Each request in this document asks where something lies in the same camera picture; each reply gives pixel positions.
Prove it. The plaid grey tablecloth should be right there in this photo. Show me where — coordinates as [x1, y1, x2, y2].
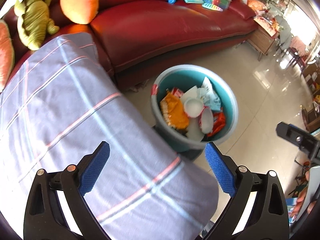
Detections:
[1, 33, 219, 239]

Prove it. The white blue tissue packet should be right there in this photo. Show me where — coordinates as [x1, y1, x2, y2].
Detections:
[197, 77, 221, 112]

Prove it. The wooden side table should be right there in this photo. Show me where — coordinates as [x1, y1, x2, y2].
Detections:
[247, 17, 279, 61]

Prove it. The orange carrot plush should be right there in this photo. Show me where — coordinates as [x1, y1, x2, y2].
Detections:
[60, 0, 99, 24]

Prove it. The clear orange snack bag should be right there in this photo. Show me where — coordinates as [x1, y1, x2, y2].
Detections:
[160, 92, 189, 130]

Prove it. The white paper napkin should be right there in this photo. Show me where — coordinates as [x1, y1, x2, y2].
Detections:
[180, 86, 204, 142]

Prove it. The orange Ovaltine wrapper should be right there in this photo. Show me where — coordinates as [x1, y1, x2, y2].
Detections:
[207, 112, 226, 137]

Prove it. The teal trash bin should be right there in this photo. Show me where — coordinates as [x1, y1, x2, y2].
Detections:
[151, 64, 239, 159]

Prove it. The pink strawberry plush pillow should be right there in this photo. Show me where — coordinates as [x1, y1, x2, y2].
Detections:
[0, 20, 15, 92]

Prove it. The dark red leather sofa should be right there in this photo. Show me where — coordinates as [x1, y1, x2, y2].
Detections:
[0, 0, 259, 91]

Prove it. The green dinosaur plush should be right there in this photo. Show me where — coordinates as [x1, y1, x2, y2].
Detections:
[14, 0, 60, 51]

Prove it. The pink paper cup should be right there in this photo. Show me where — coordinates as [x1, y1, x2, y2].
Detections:
[183, 98, 204, 118]

